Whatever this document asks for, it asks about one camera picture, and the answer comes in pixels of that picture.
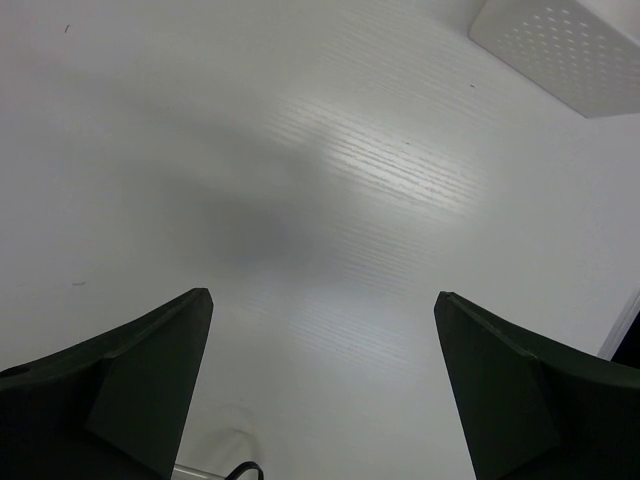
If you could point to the white perforated box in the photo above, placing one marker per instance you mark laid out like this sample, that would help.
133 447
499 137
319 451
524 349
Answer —
585 53

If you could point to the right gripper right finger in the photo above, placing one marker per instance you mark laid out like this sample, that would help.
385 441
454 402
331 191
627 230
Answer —
532 407

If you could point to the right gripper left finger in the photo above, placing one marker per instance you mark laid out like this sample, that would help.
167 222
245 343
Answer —
111 407

